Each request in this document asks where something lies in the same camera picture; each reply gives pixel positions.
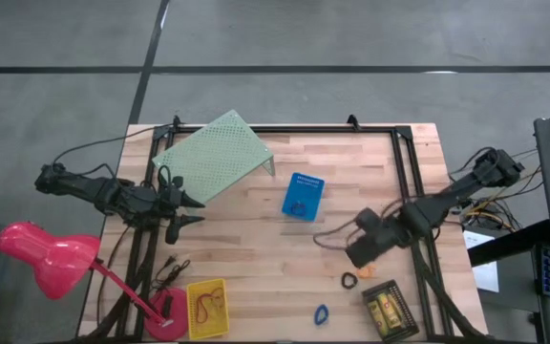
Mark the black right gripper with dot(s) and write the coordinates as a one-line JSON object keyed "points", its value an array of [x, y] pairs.
{"points": [[375, 241]]}

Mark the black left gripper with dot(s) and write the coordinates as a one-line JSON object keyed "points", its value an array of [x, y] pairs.
{"points": [[170, 208]]}

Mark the orange coil wristband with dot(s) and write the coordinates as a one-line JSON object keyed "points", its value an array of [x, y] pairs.
{"points": [[368, 273]]}

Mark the black coil wristband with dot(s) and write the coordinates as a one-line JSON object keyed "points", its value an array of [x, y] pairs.
{"points": [[343, 281]]}

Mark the yellow green crayon box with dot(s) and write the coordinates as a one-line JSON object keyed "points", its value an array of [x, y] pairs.
{"points": [[390, 310], [377, 317]]}

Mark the blue coil wristband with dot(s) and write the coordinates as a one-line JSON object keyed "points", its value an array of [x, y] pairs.
{"points": [[316, 315]]}

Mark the red rubber band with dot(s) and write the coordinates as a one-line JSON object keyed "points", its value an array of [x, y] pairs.
{"points": [[198, 308]]}

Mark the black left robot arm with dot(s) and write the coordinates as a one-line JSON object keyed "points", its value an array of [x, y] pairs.
{"points": [[93, 188]]}

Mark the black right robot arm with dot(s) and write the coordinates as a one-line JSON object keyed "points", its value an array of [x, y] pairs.
{"points": [[447, 203]]}

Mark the black desk bar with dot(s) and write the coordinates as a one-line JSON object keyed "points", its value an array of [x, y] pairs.
{"points": [[509, 246]]}

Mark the pink desk lamp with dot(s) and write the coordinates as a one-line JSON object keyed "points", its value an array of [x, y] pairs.
{"points": [[50, 260]]}

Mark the green perforated metal shelf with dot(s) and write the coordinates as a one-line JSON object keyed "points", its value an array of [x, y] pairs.
{"points": [[213, 155]]}

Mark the black plastic basket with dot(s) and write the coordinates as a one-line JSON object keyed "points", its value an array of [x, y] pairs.
{"points": [[406, 308]]}

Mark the blue plastic basket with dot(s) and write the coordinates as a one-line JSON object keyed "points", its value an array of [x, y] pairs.
{"points": [[310, 188]]}

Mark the white paper sheet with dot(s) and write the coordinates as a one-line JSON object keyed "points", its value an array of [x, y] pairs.
{"points": [[487, 279]]}

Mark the yellow plastic basket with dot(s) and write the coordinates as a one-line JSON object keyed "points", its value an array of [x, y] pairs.
{"points": [[208, 329]]}

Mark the black frame clamp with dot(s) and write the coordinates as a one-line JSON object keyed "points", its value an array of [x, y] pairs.
{"points": [[353, 122], [175, 120]]}

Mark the black aluminium table frame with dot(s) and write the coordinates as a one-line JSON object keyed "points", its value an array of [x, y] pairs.
{"points": [[303, 129]]}

